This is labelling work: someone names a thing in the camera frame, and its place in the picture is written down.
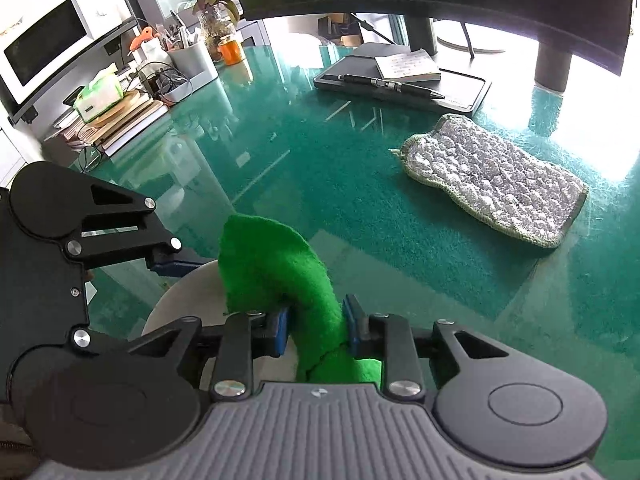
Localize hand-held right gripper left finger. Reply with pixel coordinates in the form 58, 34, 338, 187
127, 305, 291, 402

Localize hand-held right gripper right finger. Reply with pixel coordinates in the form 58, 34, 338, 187
342, 294, 508, 398

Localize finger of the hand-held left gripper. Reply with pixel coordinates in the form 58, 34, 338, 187
71, 326, 133, 356
65, 180, 219, 279

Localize white round plate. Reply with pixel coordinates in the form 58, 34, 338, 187
141, 260, 301, 386

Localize green felt cloth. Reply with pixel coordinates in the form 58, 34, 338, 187
218, 214, 385, 390

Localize black eyeglasses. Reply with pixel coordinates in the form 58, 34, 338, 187
75, 144, 109, 172

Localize stack of books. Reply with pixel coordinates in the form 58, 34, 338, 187
42, 92, 171, 157

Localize green tissue pack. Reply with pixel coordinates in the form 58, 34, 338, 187
73, 67, 124, 123

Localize white pen holder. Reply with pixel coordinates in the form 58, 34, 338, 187
162, 39, 221, 104

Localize silver scrubbing pad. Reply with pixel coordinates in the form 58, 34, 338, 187
389, 114, 589, 250

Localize orange jar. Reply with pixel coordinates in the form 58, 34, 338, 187
218, 36, 246, 66

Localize white microwave oven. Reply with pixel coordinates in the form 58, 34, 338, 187
0, 0, 126, 106

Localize black pen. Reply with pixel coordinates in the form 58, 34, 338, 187
337, 74, 446, 100

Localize black tray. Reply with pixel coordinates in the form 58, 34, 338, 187
313, 42, 493, 113

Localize potted plant in glass vase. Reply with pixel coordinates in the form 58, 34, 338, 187
162, 0, 242, 47

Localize small notepad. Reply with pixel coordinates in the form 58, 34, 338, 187
375, 50, 442, 83

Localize grey monitor stand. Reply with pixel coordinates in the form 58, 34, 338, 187
404, 16, 507, 57

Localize orange handled tool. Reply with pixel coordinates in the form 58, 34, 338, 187
129, 26, 157, 54

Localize black monitor cable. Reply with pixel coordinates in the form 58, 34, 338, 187
352, 11, 397, 46

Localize grey cylinder post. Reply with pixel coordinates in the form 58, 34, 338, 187
534, 40, 573, 93

